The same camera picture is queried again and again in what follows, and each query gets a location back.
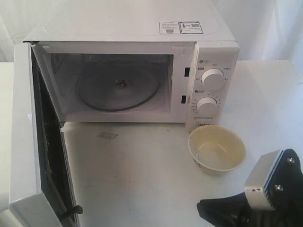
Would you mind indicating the upper white control knob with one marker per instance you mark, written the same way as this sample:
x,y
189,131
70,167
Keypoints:
x,y
213,79

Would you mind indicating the white microwave oven body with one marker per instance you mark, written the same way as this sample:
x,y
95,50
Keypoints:
x,y
76,37

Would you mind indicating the blue warning sticker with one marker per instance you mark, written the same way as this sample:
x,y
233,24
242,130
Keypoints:
x,y
180,27

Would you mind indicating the cream ceramic bowl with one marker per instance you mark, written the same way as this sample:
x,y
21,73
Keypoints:
x,y
216,150

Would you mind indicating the white control knob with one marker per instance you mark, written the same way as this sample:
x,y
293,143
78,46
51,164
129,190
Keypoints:
x,y
207,106
213,79

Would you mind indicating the white microwave door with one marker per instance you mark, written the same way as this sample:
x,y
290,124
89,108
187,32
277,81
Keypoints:
x,y
41,192

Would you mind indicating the glass turntable plate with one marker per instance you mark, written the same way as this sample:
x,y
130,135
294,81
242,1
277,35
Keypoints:
x,y
118,85

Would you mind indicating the lower white control knob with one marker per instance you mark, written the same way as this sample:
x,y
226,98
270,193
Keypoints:
x,y
207,106

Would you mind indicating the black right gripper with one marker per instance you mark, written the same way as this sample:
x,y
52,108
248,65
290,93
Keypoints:
x,y
234,211

